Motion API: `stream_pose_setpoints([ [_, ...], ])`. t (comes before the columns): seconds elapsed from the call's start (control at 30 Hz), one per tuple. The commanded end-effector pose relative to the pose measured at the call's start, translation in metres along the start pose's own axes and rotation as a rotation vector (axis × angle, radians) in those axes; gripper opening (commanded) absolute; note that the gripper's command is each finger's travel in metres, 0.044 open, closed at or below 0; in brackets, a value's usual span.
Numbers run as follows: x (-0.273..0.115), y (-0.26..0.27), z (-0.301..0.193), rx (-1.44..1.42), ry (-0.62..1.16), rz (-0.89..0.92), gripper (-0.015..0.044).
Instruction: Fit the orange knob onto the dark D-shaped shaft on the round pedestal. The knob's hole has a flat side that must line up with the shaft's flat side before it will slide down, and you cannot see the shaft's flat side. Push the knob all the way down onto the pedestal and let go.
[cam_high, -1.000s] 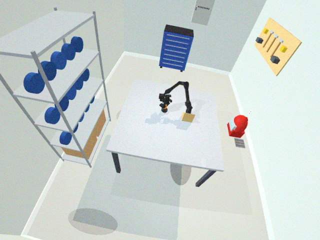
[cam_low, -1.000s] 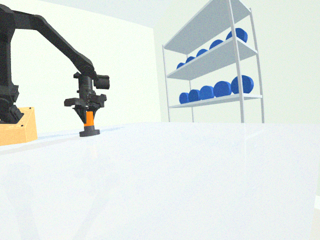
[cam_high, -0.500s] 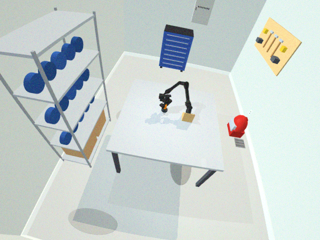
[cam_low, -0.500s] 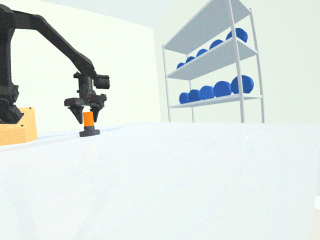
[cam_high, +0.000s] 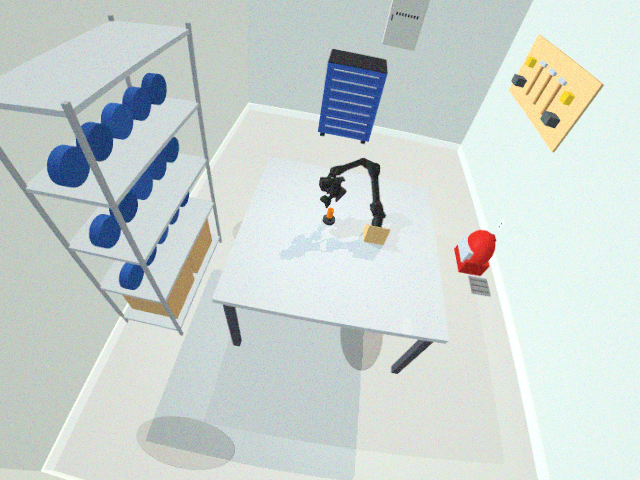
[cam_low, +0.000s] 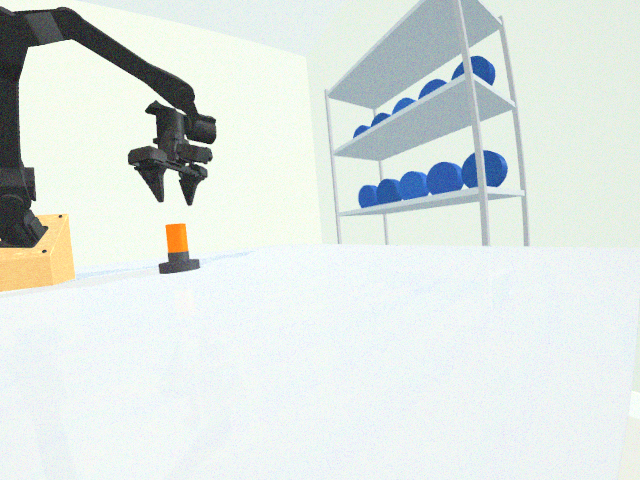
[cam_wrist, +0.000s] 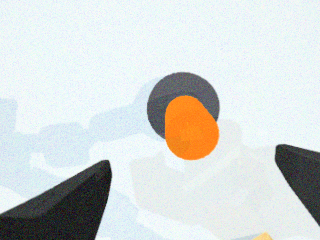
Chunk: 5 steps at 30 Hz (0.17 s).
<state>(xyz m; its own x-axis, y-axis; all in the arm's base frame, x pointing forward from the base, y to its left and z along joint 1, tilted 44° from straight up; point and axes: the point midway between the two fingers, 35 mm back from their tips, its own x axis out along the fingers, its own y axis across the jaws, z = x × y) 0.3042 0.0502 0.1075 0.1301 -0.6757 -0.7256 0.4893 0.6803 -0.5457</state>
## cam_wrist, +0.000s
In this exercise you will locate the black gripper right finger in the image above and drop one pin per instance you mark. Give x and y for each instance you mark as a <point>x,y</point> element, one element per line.
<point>301,169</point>

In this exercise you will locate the orange knob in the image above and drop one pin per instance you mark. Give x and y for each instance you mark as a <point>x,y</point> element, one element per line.
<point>191,132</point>

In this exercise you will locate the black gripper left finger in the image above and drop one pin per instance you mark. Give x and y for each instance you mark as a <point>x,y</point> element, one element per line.
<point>71,210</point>

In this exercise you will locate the dark grey round pedestal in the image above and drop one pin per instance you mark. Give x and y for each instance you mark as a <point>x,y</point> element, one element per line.
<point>175,85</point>

